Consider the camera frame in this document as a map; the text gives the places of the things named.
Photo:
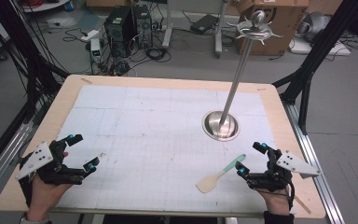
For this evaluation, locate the grey helmet-like object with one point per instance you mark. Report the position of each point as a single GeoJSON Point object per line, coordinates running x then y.
{"type": "Point", "coordinates": [313, 25]}

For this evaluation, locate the cardboard box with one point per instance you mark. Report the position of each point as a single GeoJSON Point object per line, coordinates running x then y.
{"type": "Point", "coordinates": [273, 26]}

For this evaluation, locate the white grid paper mat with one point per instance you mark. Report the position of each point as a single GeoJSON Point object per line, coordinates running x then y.
{"type": "Point", "coordinates": [164, 146]}

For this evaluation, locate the white power strip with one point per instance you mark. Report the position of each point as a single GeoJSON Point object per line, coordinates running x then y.
{"type": "Point", "coordinates": [89, 35]}

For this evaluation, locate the person's right sleeve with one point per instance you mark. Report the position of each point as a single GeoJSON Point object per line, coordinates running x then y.
{"type": "Point", "coordinates": [278, 217]}

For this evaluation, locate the person's right hand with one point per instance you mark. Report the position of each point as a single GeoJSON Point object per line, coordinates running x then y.
{"type": "Point", "coordinates": [276, 200]}

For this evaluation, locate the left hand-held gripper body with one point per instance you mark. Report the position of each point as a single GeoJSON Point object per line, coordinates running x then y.
{"type": "Point", "coordinates": [48, 165]}

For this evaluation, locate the white metal stand leg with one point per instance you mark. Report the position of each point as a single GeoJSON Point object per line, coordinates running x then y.
{"type": "Point", "coordinates": [167, 23]}
{"type": "Point", "coordinates": [220, 28]}

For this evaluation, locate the person's left hand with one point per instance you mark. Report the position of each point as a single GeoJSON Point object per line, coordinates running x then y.
{"type": "Point", "coordinates": [45, 196]}

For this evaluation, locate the black flat device on floor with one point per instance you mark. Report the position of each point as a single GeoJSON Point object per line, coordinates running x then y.
{"type": "Point", "coordinates": [204, 24]}

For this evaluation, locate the steel utensil stand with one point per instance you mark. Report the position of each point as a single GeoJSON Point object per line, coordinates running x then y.
{"type": "Point", "coordinates": [231, 93]}

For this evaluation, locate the black computer tower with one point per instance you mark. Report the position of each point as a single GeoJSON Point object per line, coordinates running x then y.
{"type": "Point", "coordinates": [119, 34]}
{"type": "Point", "coordinates": [143, 26]}

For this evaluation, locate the black aluminium frame strut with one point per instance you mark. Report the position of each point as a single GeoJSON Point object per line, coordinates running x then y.
{"type": "Point", "coordinates": [21, 53]}
{"type": "Point", "coordinates": [310, 59]}

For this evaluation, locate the small white device with display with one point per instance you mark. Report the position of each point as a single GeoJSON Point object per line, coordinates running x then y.
{"type": "Point", "coordinates": [95, 49]}

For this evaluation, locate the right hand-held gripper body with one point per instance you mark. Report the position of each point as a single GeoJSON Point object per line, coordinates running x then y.
{"type": "Point", "coordinates": [279, 172]}

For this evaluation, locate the wooden stick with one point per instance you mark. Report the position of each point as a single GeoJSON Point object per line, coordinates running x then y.
{"type": "Point", "coordinates": [303, 204]}

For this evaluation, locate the aluminium rail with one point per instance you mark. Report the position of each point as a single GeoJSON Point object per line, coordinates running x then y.
{"type": "Point", "coordinates": [313, 158]}
{"type": "Point", "coordinates": [3, 158]}

